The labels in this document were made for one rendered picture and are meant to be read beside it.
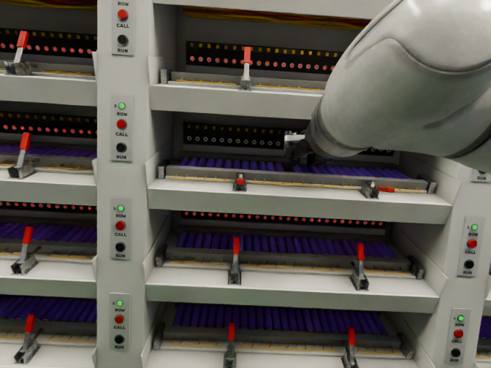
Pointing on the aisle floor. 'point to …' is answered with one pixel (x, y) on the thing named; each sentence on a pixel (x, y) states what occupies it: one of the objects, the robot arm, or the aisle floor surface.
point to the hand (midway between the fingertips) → (303, 158)
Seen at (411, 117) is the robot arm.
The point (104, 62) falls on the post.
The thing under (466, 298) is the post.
